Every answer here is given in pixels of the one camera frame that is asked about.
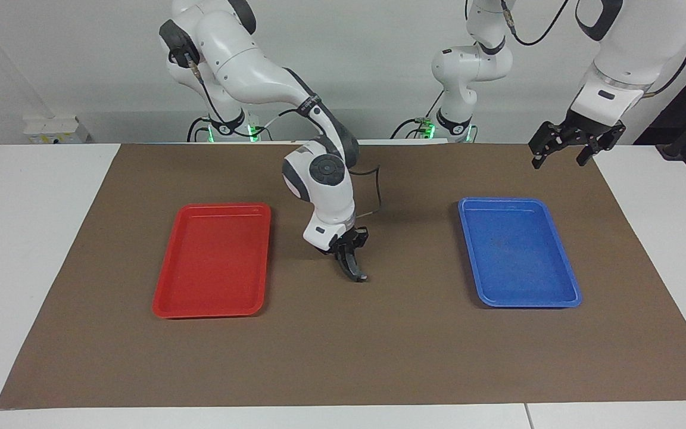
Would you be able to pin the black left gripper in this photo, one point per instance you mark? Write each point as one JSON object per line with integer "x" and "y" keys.
{"x": 581, "y": 136}

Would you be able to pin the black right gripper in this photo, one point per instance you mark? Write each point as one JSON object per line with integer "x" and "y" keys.
{"x": 349, "y": 241}

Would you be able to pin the curved dark brake pad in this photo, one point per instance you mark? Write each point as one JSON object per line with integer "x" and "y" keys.
{"x": 355, "y": 273}

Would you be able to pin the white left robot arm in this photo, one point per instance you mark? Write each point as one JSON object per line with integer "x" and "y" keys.
{"x": 635, "y": 42}

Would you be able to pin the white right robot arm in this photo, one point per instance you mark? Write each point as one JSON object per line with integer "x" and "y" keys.
{"x": 248, "y": 65}

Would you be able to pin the brown paper table mat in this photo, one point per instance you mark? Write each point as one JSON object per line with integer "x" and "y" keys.
{"x": 349, "y": 345}

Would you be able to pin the blue plastic tray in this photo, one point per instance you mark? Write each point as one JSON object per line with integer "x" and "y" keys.
{"x": 521, "y": 256}

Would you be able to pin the red plastic tray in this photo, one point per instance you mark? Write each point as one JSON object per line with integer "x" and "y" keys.
{"x": 212, "y": 268}

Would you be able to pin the white wall socket box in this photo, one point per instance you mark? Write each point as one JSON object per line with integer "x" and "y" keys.
{"x": 54, "y": 131}

